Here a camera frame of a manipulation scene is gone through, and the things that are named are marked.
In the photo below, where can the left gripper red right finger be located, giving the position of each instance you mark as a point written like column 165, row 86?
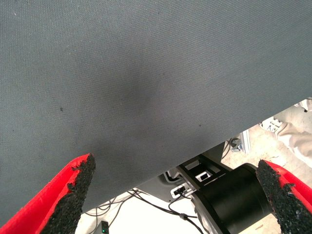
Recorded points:
column 292, row 207

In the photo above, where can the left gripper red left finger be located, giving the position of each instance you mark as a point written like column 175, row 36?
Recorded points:
column 36, row 214

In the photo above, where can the black robot torso cylinder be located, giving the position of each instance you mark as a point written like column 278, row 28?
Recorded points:
column 231, row 202

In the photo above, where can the beige trouser leg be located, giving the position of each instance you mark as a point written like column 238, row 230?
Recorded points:
column 299, row 141

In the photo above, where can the small black device green light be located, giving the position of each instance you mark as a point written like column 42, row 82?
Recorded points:
column 104, row 228

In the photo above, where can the aluminium profile bar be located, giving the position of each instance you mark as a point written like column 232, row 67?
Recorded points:
column 245, row 140

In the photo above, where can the white shoe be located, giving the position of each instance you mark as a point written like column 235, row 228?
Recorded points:
column 304, row 104
column 274, row 124

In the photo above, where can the grey base panel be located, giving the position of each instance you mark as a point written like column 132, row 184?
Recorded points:
column 156, row 187

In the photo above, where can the dark grey table cloth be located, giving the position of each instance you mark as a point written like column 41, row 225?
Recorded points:
column 146, row 61

